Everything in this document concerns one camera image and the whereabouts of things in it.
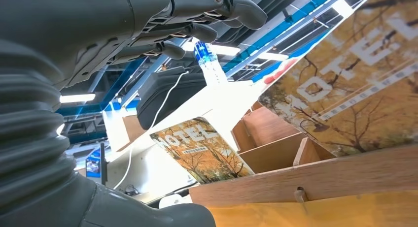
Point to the gold hotel key card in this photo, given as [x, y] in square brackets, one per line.
[352, 88]
[199, 150]

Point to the clear water bottle blue label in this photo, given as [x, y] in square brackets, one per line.
[209, 62]

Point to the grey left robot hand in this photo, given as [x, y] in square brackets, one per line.
[81, 23]

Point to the ceiling light tube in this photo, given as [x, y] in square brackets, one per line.
[76, 98]
[225, 50]

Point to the wooden card organizer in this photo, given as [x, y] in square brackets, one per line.
[294, 180]

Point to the black bag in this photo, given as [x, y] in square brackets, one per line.
[163, 95]

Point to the blue screen monitor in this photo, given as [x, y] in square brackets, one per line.
[93, 163]

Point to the white plug adapter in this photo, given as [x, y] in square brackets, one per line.
[173, 201]

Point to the white partition panel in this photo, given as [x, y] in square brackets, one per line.
[228, 98]

